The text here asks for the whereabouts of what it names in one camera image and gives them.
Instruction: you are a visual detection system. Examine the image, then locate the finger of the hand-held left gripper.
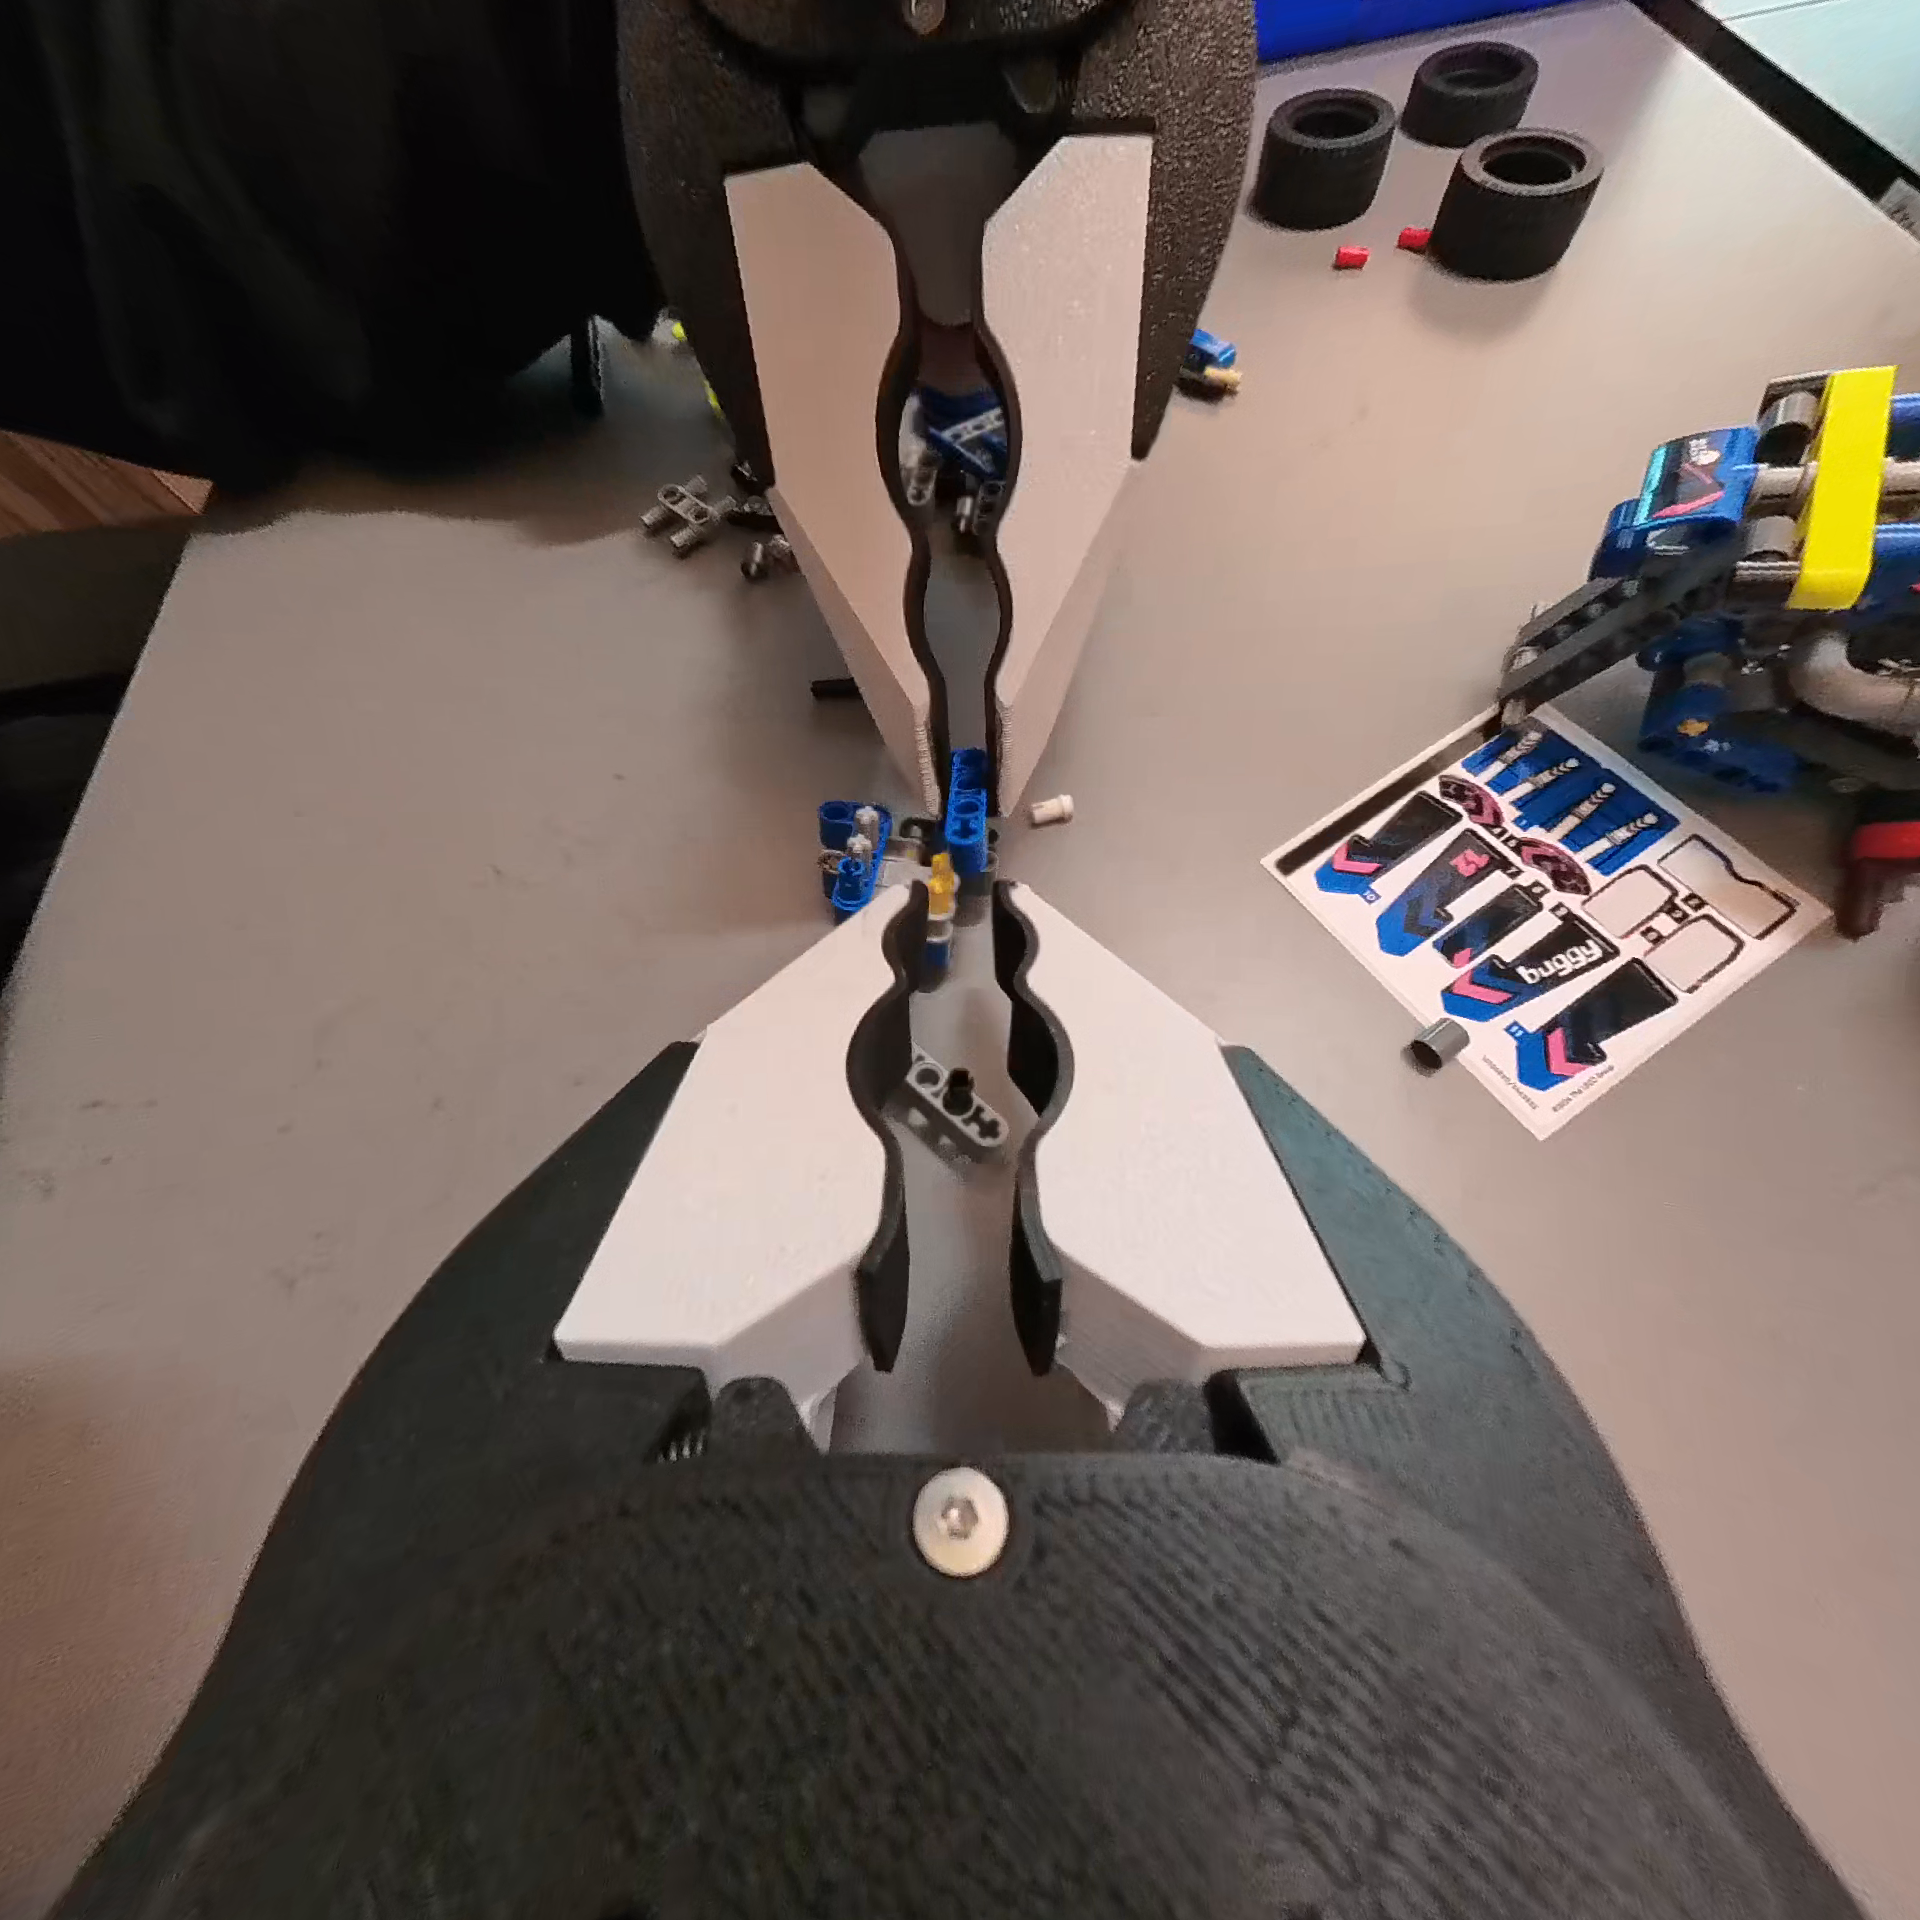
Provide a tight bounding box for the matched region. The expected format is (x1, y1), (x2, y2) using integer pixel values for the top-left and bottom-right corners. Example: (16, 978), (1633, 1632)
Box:
(726, 163), (952, 823)
(977, 136), (1157, 823)

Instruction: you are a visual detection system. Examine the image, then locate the brown wooden board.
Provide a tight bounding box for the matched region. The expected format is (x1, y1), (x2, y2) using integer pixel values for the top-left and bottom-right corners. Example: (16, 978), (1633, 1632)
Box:
(0, 433), (212, 542)

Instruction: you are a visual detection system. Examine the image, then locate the blue grey lego sub-assembly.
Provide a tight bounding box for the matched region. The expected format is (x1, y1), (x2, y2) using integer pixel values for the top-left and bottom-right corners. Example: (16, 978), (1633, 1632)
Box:
(813, 800), (1040, 1175)

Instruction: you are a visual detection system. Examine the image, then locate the pile of loose lego pieces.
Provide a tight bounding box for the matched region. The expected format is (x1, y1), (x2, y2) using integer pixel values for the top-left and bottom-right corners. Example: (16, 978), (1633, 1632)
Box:
(575, 307), (1247, 590)

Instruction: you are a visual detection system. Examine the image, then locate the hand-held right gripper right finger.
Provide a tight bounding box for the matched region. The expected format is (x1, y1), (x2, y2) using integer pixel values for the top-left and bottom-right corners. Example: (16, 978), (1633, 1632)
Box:
(989, 883), (1368, 1445)

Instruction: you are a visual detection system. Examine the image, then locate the lego sticker sheet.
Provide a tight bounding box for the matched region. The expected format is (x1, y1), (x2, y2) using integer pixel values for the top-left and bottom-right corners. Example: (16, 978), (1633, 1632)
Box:
(1260, 704), (1840, 1144)

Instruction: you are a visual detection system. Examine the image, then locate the blue L-shaped lego liftarm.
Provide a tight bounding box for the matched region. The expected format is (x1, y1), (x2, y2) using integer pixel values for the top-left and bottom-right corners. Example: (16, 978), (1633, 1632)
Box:
(943, 749), (1001, 888)

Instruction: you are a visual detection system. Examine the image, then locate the partly built lego car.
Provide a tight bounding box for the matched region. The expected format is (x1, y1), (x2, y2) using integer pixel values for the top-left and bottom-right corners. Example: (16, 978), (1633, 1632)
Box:
(1493, 365), (1920, 943)

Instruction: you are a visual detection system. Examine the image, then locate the black lego tyre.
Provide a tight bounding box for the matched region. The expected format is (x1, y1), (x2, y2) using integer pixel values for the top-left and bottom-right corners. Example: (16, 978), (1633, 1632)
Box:
(1401, 39), (1545, 149)
(1252, 89), (1401, 232)
(1429, 129), (1606, 282)

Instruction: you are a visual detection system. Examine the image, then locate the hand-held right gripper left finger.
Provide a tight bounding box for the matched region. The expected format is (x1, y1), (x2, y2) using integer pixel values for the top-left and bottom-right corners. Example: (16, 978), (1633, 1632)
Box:
(556, 883), (935, 1445)

